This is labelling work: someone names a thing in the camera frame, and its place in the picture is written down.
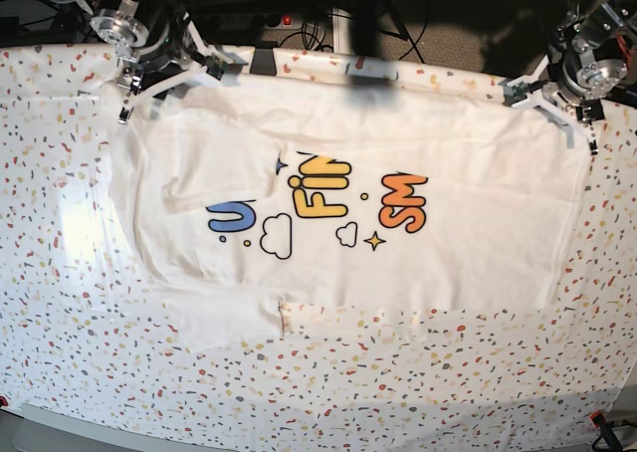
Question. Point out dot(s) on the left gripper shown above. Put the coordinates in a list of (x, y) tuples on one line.
[(567, 95)]

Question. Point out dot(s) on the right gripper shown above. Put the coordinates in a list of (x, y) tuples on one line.
[(178, 57)]

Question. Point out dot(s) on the white printed T-shirt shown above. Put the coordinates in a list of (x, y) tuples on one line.
[(265, 191)]

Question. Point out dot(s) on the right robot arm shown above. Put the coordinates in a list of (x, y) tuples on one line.
[(128, 24)]

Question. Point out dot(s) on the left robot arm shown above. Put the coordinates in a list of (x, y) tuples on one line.
[(587, 57)]

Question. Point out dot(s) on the black power strip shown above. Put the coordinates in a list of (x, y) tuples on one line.
[(249, 21)]

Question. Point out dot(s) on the black table clamp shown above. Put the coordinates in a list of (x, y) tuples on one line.
[(263, 63)]

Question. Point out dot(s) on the white metal table leg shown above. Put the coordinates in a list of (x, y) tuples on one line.
[(340, 20)]

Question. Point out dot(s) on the terrazzo patterned tablecloth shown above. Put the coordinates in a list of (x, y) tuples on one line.
[(83, 337)]

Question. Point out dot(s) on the red clamp right corner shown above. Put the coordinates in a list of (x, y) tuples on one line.
[(607, 441)]

